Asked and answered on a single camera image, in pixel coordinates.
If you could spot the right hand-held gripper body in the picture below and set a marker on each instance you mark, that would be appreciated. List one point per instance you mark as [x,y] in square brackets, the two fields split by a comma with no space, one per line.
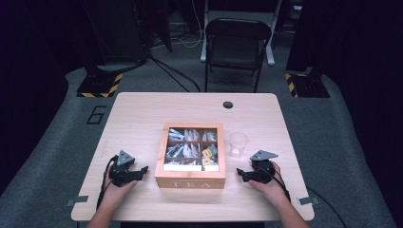
[263,171]

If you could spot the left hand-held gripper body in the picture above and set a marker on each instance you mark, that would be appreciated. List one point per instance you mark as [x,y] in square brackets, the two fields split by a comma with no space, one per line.
[122,172]

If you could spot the clear plastic cup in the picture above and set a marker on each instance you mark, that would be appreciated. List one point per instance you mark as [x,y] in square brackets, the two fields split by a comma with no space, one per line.
[238,144]

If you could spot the wooden tea box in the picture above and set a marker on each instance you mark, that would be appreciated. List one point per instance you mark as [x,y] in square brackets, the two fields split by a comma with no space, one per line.
[190,179]

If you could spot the person's left hand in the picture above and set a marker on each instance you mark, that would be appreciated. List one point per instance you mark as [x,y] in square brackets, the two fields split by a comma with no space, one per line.
[115,193]

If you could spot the person's right hand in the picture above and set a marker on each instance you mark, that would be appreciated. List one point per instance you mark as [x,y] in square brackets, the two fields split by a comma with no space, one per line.
[275,190]

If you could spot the pile of printed foil sachets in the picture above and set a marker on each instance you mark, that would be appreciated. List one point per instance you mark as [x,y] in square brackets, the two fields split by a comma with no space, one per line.
[175,151]
[174,162]
[176,135]

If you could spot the white paper tea sachet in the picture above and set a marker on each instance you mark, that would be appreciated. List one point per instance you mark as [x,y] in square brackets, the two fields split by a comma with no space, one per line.
[191,162]

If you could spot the pile of white tea bags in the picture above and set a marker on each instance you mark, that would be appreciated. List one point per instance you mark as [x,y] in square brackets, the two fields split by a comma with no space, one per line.
[209,136]

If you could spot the pile of white paper sachets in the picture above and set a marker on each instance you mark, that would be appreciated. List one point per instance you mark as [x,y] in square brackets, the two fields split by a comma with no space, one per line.
[191,151]
[192,135]

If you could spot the grey tape strip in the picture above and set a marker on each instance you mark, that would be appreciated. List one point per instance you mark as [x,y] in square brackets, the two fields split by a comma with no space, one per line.
[77,200]
[308,200]

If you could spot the black hazard-striped stand base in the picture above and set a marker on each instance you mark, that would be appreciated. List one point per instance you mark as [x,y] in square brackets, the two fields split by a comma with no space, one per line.
[98,85]
[309,87]

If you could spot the black folding chair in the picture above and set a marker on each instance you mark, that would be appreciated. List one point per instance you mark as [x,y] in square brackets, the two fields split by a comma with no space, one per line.
[236,49]
[270,53]

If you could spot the dark curtain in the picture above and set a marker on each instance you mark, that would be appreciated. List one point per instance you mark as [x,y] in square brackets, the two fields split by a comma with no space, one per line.
[364,63]
[28,79]

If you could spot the black equipment cabinet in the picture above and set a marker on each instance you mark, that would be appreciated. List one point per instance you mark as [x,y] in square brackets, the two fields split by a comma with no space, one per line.
[117,31]

